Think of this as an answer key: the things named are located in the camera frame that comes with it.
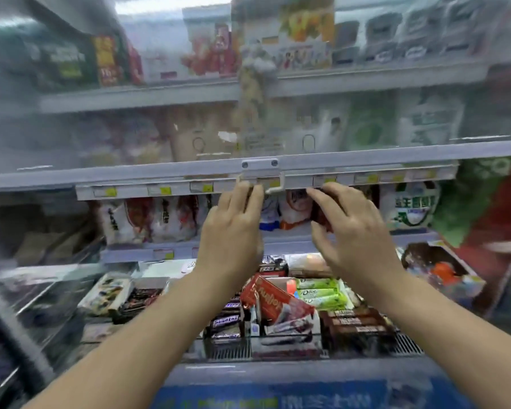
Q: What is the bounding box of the person's right hand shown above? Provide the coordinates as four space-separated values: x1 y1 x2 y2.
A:
306 181 406 295

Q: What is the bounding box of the person's left hand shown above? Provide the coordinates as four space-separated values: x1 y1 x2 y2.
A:
194 181 265 294

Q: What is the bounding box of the glass freezer door white frame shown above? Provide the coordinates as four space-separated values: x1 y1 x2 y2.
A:
0 0 511 195

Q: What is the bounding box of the person's right forearm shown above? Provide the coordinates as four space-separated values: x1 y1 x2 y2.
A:
345 266 511 409

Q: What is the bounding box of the person's left forearm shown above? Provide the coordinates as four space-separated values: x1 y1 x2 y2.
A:
23 268 256 409

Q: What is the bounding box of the dark red packet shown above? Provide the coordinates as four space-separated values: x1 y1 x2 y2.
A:
310 187 338 232

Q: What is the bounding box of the beige ice cream packet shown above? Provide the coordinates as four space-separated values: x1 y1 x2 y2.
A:
287 252 338 280

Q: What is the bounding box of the white and orange packet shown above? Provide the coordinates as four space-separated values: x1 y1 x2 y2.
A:
260 191 317 231

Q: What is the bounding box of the stack of green ice bars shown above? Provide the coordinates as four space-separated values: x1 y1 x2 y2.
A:
295 277 351 310

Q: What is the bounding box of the black ice cream packet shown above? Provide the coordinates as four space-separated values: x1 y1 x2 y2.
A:
257 254 289 278

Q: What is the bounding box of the red wafer ice cream box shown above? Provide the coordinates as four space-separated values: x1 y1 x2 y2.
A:
240 274 317 327

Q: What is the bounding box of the beige frozen food packet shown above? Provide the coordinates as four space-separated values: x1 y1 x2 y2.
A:
169 105 240 163

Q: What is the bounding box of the white frozen food packet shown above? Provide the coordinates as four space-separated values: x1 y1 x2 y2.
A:
239 102 350 157

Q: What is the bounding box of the row of white red packets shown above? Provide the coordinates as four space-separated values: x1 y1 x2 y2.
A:
97 196 214 246

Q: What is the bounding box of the white bag green label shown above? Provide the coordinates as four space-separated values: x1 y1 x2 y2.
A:
380 182 442 231

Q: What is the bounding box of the stack of brown chocolate bars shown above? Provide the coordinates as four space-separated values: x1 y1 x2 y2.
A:
319 308 397 355

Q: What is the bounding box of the white shelf with price tags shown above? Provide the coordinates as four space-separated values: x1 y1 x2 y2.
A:
101 231 441 264

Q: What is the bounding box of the open box with orange packets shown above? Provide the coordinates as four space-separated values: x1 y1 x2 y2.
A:
401 242 487 302

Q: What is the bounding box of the stack of dark blue bars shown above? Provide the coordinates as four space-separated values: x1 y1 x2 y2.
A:
204 297 246 342

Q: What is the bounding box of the light green packet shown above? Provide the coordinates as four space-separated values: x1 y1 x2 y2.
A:
348 95 397 151

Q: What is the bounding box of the black ice cream packets box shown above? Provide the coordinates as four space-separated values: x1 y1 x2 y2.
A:
112 286 166 325

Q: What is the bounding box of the white box with red fruit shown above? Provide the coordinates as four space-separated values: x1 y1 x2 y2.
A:
144 7 239 82

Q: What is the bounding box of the white packet green print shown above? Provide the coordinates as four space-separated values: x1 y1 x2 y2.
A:
398 93 466 148

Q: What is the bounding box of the blue freezer front label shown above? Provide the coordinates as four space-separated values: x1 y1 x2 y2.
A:
150 378 467 409

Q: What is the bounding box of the white colourful ice cream box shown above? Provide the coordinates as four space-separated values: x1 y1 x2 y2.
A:
78 272 133 316

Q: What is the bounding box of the large green and red bag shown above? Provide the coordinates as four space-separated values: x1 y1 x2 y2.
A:
431 156 511 249

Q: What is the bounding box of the white box with orange fruit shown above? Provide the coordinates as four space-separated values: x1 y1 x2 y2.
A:
232 0 336 72

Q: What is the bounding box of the red and yellow box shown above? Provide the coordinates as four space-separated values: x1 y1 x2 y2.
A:
91 34 127 87

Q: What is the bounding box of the row of grey tubs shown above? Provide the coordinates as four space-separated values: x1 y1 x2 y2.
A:
332 0 487 68

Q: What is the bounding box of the green and black box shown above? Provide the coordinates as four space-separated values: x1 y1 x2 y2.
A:
25 37 91 91

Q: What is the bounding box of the wire freezer basket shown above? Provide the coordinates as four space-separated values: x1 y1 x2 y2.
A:
204 330 425 362

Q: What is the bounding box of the white wire shelf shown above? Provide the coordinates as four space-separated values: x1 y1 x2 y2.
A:
38 63 491 114

